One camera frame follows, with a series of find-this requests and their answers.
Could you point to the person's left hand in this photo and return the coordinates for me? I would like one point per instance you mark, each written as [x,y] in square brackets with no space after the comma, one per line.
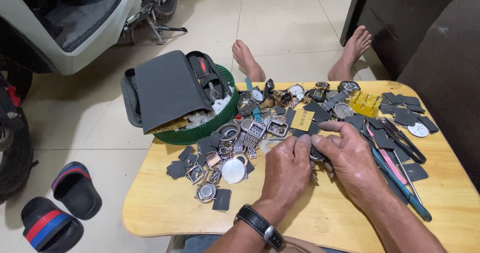
[285,170]

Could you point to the person's right hand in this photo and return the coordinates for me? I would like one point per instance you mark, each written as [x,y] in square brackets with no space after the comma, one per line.
[354,163]

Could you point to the small dark watch part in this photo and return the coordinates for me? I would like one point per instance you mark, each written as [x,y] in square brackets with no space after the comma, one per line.
[317,155]

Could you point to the pink tweezers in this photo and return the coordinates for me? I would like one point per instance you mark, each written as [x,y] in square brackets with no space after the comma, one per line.
[390,161]

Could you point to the heap of metal watch cases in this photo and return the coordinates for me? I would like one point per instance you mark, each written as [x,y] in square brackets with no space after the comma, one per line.
[255,131]

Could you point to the round silver case back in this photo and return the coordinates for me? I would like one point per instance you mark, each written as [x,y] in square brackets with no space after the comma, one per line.
[233,170]

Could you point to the yellow printed paper piece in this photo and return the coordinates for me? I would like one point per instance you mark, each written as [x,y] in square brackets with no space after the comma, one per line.
[302,120]

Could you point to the black tweezers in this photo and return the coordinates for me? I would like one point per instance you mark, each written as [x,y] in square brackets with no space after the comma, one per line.
[407,144]

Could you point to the thin metal rod tool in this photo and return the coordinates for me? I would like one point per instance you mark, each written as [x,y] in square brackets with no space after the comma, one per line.
[408,181]

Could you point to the yellow plastic watch holder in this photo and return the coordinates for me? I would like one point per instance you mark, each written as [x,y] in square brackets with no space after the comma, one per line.
[364,102]

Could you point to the scattered dark sandpaper squares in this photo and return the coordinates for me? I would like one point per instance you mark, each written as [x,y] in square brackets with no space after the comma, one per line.
[405,116]

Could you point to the white watch dial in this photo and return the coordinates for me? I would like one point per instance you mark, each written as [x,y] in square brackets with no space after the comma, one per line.
[418,130]

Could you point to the row of wristwatches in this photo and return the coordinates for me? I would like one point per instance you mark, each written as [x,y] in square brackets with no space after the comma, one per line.
[296,90]

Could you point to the green plastic basket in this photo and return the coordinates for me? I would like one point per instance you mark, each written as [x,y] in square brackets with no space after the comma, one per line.
[202,131]

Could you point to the white cotton wads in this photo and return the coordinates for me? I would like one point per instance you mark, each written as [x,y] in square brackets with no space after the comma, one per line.
[202,116]

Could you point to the person's right foot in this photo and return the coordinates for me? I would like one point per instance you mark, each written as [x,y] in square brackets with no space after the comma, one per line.
[350,54]

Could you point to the person's foot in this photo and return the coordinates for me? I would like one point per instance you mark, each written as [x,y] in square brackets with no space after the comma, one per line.
[350,54]
[247,60]

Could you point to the person's blue jeans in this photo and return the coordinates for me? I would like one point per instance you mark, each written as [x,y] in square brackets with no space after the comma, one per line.
[198,243]

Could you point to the person's left foot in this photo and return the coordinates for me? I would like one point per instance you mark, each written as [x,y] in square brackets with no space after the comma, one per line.
[247,60]

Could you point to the tan sandpaper sheet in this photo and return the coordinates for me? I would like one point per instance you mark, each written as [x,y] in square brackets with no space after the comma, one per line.
[168,126]

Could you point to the brown sofa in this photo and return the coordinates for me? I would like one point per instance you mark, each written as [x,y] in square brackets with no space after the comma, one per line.
[450,69]

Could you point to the grey open tool case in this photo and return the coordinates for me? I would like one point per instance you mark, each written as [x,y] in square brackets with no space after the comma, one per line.
[168,88]

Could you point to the dark cabinet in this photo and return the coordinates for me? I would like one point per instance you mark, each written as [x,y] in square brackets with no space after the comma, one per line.
[390,17]

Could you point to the black red blue striped slipper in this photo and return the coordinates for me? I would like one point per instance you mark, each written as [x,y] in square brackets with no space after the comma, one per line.
[77,189]
[50,226]

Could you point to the white scooter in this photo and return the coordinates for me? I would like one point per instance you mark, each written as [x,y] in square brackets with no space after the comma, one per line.
[75,20]

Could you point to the black motorcycle wheel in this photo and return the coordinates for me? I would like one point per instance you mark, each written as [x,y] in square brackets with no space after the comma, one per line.
[15,159]

